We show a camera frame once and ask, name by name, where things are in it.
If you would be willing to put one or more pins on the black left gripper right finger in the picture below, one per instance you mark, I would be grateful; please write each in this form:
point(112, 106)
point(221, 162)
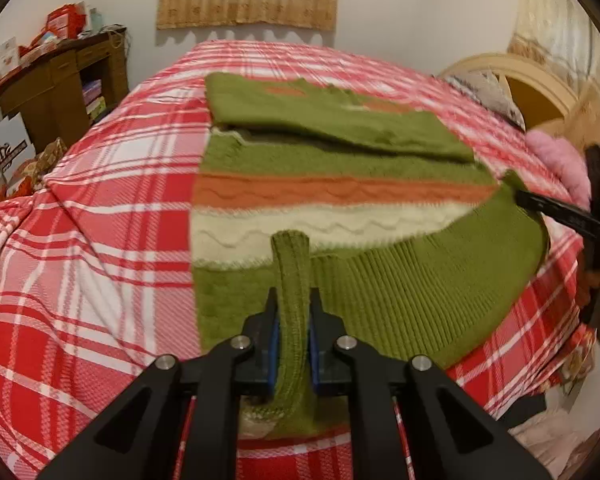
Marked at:
point(408, 419)

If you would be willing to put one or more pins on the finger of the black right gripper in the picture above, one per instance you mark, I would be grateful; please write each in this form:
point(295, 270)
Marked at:
point(568, 215)

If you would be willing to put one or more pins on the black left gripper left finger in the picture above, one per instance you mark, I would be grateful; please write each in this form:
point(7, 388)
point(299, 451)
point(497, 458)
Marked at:
point(178, 419)

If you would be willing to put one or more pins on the green striped knit sweater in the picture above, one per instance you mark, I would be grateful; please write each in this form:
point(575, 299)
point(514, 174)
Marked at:
point(405, 234)

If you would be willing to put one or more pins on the pink fluffy blanket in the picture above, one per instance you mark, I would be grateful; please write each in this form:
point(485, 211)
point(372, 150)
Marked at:
point(565, 162)

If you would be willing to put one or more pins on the grey patterned pillow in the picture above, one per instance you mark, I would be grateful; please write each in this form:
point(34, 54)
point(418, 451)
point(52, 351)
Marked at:
point(485, 89)

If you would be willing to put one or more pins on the cream wooden headboard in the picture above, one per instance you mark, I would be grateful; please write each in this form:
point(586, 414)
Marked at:
point(543, 99)

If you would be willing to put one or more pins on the beige side curtain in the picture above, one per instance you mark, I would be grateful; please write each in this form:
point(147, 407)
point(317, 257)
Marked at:
point(559, 35)

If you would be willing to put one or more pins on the red white plaid bedspread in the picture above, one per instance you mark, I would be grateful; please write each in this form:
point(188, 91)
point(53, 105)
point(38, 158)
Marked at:
point(94, 268)

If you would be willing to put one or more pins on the brown floral bag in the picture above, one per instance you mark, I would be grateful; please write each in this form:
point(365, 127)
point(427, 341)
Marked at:
point(30, 174)

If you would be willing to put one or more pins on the white printed cardboard box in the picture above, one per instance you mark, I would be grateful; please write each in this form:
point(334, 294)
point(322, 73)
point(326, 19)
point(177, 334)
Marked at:
point(16, 147)

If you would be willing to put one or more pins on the stacked books in desk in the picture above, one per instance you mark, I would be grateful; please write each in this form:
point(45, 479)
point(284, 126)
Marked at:
point(94, 100)

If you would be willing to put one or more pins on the dark brown wooden desk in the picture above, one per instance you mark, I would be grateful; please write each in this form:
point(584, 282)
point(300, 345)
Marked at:
point(48, 93)

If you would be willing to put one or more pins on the red gift boxes on desk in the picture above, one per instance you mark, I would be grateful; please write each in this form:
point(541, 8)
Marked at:
point(66, 22)

